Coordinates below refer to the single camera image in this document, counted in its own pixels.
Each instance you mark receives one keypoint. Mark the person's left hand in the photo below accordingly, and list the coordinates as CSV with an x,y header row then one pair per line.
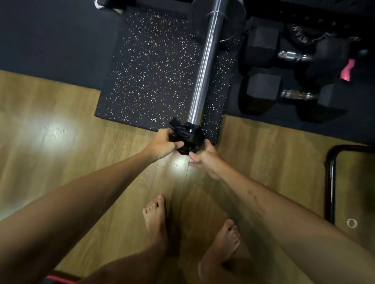
x,y
159,146

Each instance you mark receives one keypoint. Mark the person's right hand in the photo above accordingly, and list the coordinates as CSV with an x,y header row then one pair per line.
x,y
208,161

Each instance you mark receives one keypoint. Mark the person's right thumb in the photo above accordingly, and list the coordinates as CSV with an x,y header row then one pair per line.
x,y
197,152

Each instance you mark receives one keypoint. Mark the person's left thumb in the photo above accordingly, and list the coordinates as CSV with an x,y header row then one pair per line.
x,y
175,145

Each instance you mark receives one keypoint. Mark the black barbell collar clamp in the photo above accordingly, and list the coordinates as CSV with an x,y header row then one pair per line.
x,y
187,137

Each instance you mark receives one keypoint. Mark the person's right forearm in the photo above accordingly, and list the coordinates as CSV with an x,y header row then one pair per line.
x,y
293,222

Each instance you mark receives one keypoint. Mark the person's left forearm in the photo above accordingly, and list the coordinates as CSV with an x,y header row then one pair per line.
x,y
70,210

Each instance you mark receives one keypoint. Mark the black speckled rubber mat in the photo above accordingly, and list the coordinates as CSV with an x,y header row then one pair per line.
x,y
158,73

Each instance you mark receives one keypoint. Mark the person's left foot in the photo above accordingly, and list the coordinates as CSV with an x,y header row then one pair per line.
x,y
155,225

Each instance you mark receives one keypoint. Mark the person's foot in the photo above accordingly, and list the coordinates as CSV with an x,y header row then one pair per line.
x,y
218,251
155,225

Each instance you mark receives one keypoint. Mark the chrome barbell bar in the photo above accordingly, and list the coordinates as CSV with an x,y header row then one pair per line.
x,y
204,63

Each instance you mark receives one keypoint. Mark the person's right foot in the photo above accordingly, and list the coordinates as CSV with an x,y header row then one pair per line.
x,y
218,251

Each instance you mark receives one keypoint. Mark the black hex dumbbell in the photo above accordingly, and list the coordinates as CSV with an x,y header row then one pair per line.
x,y
290,95
293,54

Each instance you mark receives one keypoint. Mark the dark floor mat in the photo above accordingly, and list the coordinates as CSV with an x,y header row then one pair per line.
x,y
58,38

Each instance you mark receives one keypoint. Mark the black lettered weight plate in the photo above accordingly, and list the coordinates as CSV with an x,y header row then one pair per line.
x,y
301,33

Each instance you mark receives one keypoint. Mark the pink dumbbell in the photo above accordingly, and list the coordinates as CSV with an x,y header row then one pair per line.
x,y
347,70

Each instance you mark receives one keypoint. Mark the black metal frame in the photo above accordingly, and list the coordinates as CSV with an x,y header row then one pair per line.
x,y
332,181

